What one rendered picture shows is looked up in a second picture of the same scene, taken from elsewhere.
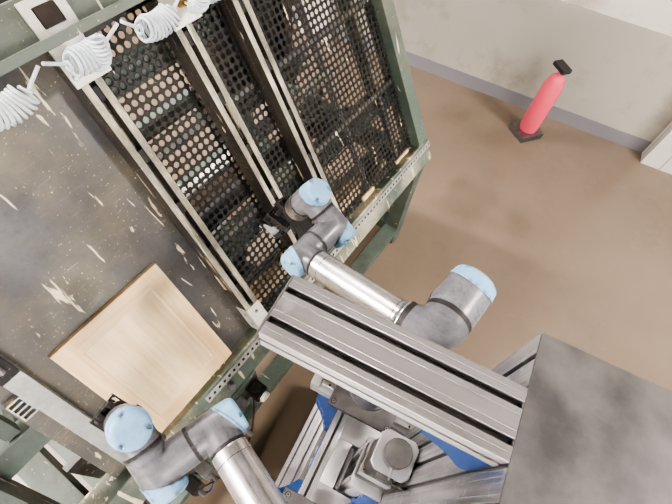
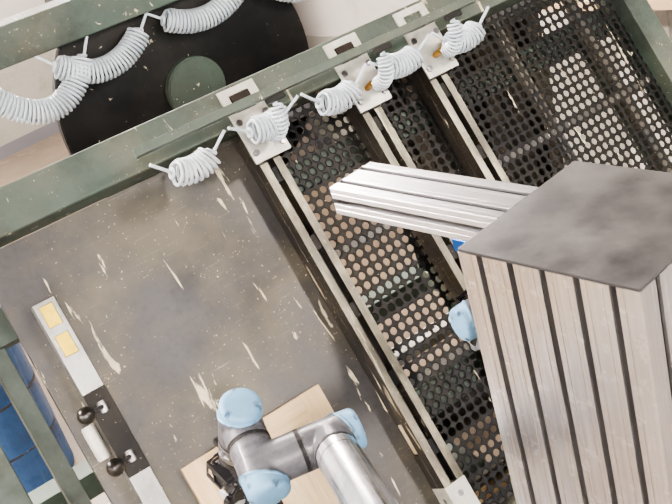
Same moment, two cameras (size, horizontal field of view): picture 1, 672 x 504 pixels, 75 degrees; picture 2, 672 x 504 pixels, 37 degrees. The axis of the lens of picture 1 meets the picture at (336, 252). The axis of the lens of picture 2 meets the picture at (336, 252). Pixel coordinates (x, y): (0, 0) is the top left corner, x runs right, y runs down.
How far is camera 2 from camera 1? 1.16 m
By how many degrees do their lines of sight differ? 41
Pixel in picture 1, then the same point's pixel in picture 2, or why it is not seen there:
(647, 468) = (624, 210)
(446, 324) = not seen: hidden behind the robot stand
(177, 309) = not seen: hidden behind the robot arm
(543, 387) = (553, 184)
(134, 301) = (286, 427)
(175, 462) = (277, 449)
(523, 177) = not seen: outside the picture
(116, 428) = (227, 397)
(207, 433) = (316, 428)
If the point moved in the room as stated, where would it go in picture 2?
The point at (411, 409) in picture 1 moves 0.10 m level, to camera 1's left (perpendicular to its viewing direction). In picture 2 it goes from (429, 205) to (363, 206)
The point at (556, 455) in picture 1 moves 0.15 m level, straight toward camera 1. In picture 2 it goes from (541, 212) to (421, 231)
